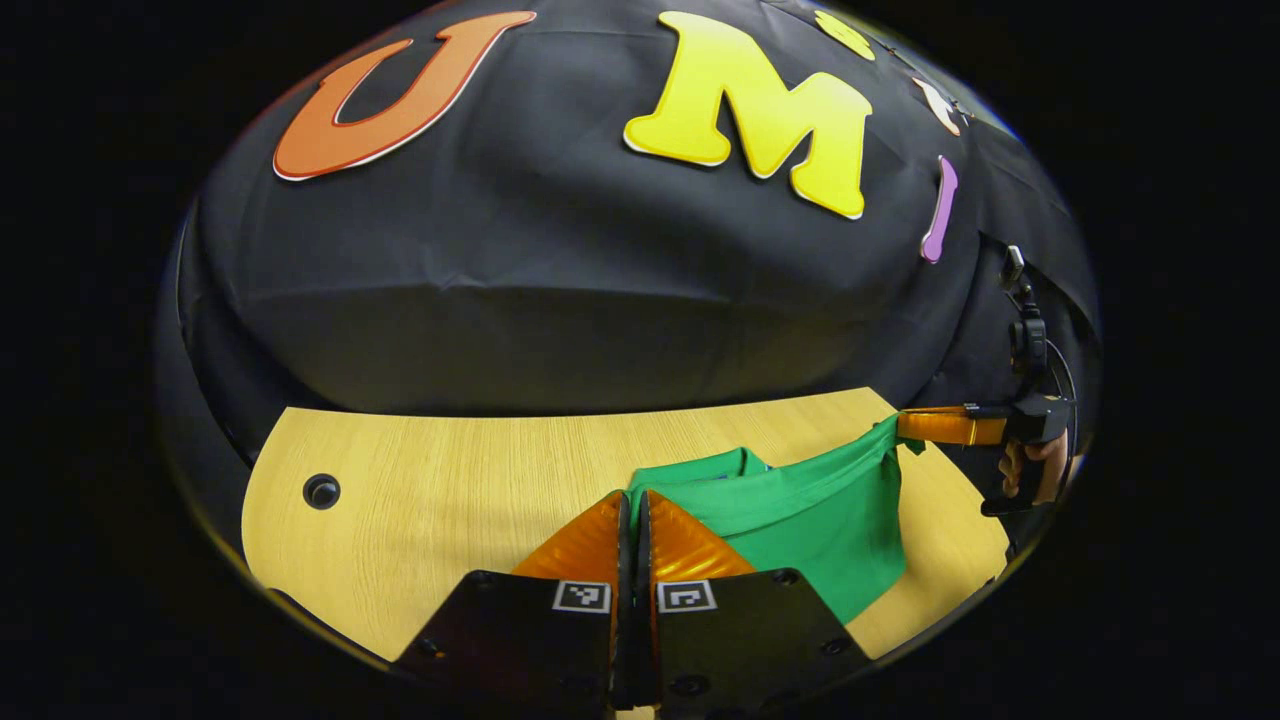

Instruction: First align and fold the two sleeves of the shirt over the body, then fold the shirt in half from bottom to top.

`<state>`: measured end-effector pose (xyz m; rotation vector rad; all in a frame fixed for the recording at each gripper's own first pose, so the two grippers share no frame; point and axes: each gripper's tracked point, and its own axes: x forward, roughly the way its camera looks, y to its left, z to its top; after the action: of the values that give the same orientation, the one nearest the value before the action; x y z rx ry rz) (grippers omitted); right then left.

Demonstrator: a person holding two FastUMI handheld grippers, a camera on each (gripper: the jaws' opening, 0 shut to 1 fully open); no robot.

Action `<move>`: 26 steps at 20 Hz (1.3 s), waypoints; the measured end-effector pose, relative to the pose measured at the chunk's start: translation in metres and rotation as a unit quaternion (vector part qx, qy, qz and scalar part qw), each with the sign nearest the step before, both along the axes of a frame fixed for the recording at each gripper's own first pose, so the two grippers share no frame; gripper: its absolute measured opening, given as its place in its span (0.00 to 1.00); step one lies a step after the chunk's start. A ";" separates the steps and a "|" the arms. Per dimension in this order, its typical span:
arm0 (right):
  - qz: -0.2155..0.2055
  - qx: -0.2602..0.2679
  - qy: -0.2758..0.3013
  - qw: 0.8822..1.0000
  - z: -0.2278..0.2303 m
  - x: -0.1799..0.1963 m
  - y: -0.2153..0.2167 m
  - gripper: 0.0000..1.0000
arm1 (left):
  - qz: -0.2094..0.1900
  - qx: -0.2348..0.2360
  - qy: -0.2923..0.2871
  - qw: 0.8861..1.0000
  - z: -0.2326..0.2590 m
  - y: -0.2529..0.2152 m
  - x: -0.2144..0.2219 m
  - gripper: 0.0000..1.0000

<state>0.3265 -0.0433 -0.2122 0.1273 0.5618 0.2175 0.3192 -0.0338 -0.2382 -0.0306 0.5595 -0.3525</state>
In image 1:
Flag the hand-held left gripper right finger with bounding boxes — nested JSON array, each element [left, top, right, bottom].
[[638, 490, 873, 716]]

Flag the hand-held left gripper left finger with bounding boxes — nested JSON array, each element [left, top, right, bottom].
[[392, 490, 633, 713]]

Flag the green T-shirt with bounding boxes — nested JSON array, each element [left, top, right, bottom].
[[625, 415, 926, 626]]

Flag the black backdrop cloth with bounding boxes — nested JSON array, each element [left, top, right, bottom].
[[155, 0, 1101, 501]]

